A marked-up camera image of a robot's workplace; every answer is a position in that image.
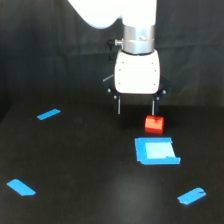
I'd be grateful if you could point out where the blue tape square marker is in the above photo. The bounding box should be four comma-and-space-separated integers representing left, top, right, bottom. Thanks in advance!
135, 137, 181, 165

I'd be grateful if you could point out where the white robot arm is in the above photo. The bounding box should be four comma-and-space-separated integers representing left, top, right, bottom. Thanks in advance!
68, 0, 169, 115

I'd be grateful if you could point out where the blue tape strip near left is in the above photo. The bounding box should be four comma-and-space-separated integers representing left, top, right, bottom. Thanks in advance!
7, 179, 36, 196

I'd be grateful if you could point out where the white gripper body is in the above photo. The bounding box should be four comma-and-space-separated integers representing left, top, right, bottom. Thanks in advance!
103, 50, 170, 99

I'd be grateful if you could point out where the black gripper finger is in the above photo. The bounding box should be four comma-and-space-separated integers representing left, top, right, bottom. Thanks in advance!
115, 95, 121, 115
152, 97, 160, 116

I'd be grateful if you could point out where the red hexagonal block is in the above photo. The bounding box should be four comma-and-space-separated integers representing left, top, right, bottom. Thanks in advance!
145, 116, 164, 134

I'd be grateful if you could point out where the blue tape strip far left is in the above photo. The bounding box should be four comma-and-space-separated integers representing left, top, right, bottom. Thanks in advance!
37, 109, 61, 120

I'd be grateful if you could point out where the blue tape strip near right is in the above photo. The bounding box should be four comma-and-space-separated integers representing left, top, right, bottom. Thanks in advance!
177, 187, 206, 205

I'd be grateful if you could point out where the blue tape strip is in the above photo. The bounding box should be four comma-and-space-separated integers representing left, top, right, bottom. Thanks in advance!
177, 187, 206, 205
37, 109, 61, 120
7, 179, 36, 196

